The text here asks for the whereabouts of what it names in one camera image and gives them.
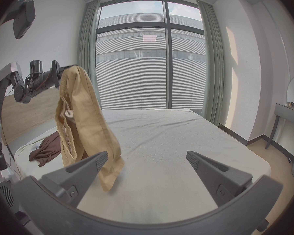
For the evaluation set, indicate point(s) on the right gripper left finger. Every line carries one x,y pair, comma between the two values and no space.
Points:
71,180

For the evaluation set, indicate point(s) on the grey console table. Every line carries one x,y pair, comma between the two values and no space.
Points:
288,111

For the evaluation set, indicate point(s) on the grey-green curtain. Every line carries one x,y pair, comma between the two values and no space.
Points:
88,45
212,70

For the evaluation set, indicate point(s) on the bed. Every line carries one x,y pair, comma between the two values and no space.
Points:
161,136

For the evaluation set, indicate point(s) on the window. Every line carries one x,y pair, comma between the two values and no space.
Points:
132,82

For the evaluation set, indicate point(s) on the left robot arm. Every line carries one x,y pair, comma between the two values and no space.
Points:
8,71

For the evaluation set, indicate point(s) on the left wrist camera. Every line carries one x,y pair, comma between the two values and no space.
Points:
36,66

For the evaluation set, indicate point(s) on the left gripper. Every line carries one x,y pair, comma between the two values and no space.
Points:
45,78

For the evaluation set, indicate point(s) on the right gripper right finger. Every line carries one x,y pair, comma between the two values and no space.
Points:
225,182

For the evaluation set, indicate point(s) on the brown garment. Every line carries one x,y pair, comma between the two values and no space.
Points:
47,148

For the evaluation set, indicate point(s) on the tan shorts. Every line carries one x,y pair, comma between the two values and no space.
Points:
88,111

